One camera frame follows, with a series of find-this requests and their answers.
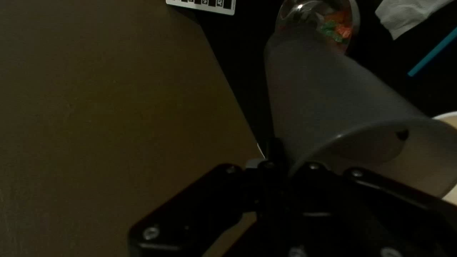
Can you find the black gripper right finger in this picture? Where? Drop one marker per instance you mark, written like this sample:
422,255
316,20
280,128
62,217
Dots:
385,217

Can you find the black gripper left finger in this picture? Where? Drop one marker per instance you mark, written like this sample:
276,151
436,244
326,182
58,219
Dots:
192,221

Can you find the translucent plastic cup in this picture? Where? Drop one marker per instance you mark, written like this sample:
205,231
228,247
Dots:
329,108

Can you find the small glass bowl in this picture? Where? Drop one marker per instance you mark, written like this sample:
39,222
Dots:
336,20

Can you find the crumpled white napkin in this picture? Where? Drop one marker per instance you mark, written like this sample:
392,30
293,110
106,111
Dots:
400,15

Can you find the teal straw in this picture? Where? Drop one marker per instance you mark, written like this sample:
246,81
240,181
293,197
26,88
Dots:
433,52

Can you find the checkerboard calibration card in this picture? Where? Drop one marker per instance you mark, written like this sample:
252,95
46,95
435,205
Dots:
226,7

